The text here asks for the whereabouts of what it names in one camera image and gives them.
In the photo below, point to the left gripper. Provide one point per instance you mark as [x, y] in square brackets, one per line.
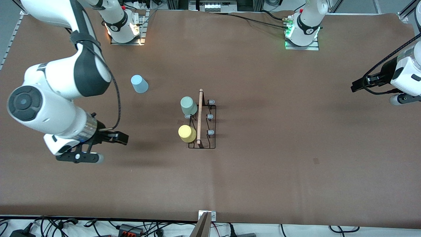
[388, 70]

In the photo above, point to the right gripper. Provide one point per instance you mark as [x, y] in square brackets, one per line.
[100, 134]

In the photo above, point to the yellow plastic cup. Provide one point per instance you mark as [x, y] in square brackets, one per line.
[186, 133]

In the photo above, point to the pale green plastic cup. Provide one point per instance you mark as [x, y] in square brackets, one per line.
[189, 105]

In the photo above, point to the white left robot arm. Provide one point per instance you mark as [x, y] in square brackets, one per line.
[306, 23]

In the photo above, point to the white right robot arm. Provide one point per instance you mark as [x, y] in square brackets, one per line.
[49, 98]

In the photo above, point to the light blue plastic cup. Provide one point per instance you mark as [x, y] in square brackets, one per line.
[139, 84]

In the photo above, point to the black box orange connectors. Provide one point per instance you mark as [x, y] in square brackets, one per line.
[130, 229]

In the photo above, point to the black power adapter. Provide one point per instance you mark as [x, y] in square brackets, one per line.
[21, 233]

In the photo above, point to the white power strip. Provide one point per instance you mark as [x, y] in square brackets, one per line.
[143, 4]

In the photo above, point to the brown table mat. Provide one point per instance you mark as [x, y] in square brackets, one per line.
[263, 184]

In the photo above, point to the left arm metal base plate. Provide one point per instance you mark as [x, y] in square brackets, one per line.
[312, 47]

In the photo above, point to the aluminium frame corner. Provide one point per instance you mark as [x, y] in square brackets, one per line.
[406, 14]

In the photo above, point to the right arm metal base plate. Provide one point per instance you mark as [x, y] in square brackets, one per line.
[141, 33]

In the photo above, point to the small metal bracket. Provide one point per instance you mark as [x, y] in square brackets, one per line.
[213, 216]

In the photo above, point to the wooden post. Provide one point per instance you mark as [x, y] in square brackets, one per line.
[202, 228]

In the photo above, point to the aluminium frame rail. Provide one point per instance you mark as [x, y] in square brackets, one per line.
[11, 39]

